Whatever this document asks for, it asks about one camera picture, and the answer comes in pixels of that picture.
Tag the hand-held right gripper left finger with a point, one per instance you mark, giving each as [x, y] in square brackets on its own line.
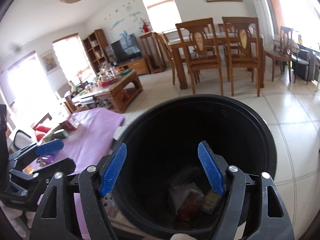
[113, 170]

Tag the round wall clock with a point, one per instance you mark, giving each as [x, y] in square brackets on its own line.
[128, 8]

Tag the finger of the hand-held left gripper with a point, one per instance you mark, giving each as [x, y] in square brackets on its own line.
[48, 147]
[62, 166]

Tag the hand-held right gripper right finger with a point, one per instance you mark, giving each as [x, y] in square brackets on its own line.
[211, 167]

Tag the red snack packet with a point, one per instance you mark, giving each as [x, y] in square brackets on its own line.
[191, 206]

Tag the small framed flower picture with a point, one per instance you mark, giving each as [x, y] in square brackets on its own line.
[49, 62]

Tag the red patterned small box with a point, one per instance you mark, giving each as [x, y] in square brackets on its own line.
[70, 123]

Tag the red cushion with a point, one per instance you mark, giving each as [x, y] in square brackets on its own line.
[41, 130]

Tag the white standing air conditioner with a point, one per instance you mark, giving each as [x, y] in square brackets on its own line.
[262, 17]

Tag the wooden coffee table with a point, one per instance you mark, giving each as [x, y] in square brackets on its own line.
[120, 87]

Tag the person's left forearm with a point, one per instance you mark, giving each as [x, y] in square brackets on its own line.
[13, 220]

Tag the wooden television cabinet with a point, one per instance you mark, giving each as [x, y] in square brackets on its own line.
[136, 66]

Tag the pile of small household items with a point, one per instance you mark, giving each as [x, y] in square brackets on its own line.
[107, 76]

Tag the grey armchair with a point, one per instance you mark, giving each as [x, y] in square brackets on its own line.
[303, 60]

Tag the tall wooden side stand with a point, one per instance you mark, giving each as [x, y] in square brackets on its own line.
[155, 52]

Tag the yellow green small box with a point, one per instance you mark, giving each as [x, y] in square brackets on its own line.
[210, 201]

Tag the red hanging decoration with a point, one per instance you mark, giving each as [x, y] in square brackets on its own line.
[145, 26]

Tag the white packet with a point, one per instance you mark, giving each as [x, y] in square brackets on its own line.
[178, 195]

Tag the wooden dining table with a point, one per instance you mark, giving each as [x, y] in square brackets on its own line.
[180, 55]

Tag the wooden dining chair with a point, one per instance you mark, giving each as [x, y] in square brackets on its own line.
[166, 52]
[282, 47]
[242, 57]
[200, 60]
[220, 28]

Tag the black television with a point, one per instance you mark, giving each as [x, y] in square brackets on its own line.
[126, 48]

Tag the purple cloth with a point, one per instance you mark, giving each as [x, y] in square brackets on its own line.
[92, 132]

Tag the white chair with black trim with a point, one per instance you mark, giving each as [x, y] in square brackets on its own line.
[23, 140]

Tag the blue wall decal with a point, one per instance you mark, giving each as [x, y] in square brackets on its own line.
[120, 22]

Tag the wooden bookshelf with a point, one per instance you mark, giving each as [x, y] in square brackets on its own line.
[97, 47]

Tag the black trash bin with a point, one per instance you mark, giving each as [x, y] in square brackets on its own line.
[165, 140]

